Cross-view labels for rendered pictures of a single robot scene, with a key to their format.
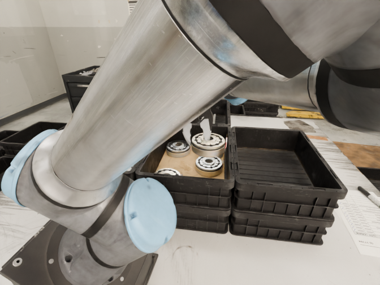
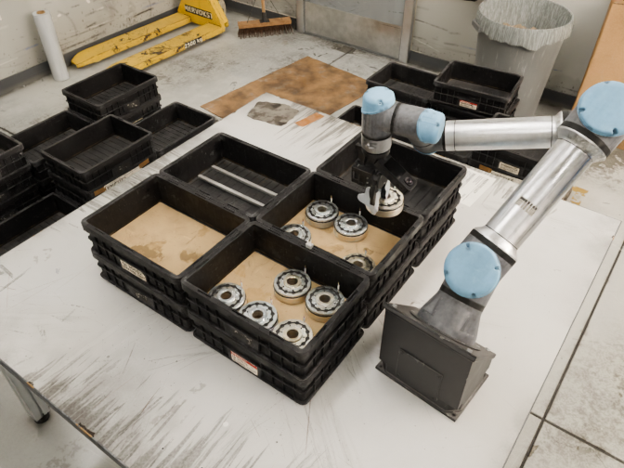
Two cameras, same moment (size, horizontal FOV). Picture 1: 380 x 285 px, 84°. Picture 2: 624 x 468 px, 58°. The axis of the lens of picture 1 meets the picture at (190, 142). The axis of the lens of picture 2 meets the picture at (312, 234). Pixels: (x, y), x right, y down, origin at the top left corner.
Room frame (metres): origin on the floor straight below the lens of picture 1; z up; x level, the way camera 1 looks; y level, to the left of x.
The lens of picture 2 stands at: (0.18, 1.14, 1.99)
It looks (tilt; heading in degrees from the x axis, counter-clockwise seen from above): 42 degrees down; 298
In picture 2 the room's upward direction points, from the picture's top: straight up
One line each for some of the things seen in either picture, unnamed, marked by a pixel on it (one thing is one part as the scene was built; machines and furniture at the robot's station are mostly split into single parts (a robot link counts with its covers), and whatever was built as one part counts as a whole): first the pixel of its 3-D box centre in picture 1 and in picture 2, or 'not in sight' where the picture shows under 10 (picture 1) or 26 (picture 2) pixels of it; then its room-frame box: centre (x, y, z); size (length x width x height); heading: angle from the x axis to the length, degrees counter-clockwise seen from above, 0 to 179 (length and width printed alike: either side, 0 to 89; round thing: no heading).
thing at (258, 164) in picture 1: (272, 165); (389, 184); (0.65, -0.30, 0.87); 0.40 x 0.30 x 0.11; 172
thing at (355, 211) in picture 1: (372, 219); (445, 176); (0.54, -0.66, 0.70); 0.33 x 0.23 x 0.01; 172
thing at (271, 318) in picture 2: not in sight; (257, 316); (0.74, 0.37, 0.86); 0.10 x 0.10 x 0.01
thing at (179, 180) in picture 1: (191, 147); (339, 221); (0.69, -0.01, 0.92); 0.40 x 0.30 x 0.02; 172
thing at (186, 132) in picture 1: (188, 129); (367, 200); (0.60, 0.01, 1.03); 0.06 x 0.03 x 0.09; 174
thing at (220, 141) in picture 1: (208, 140); (384, 198); (0.58, -0.06, 1.01); 0.10 x 0.10 x 0.01
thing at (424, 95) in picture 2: not in sight; (405, 106); (1.08, -1.77, 0.31); 0.40 x 0.30 x 0.34; 172
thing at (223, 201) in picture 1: (191, 159); (339, 234); (0.69, -0.01, 0.87); 0.40 x 0.30 x 0.11; 172
